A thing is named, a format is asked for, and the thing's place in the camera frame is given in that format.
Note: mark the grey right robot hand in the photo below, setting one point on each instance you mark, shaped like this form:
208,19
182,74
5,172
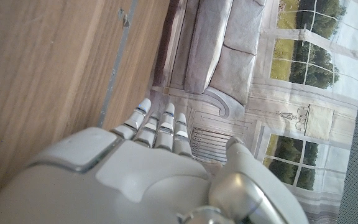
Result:
135,180

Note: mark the grey tape table outline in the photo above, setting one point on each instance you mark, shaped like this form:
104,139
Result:
117,65

